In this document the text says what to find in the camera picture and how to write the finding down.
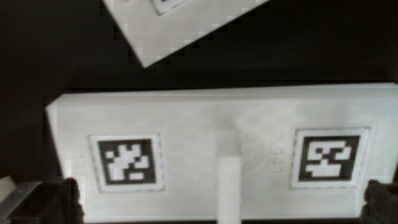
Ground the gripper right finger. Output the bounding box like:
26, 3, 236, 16
359, 180, 398, 224

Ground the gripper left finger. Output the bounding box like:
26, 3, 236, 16
0, 178, 83, 224

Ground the white cabinet door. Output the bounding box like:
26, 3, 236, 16
101, 0, 270, 68
46, 83, 398, 224

